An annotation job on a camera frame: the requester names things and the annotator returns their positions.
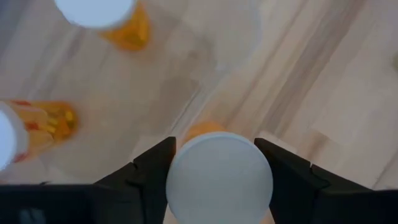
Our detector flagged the orange pill bottle red yellow pills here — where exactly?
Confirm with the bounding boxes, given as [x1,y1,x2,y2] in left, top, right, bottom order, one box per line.
[0,99,79,172]

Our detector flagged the orange pill bottle wide cap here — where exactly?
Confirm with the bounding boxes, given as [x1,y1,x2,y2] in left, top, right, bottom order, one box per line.
[53,0,152,52]

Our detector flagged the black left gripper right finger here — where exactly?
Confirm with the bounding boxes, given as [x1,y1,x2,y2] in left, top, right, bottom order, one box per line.
[254,137,398,224]

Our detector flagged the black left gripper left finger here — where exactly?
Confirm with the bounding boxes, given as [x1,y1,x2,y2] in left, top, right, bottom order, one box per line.
[0,136,177,224]

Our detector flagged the orange pill bottle smooth cap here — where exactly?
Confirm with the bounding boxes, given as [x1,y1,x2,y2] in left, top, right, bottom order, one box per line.
[165,120,275,224]

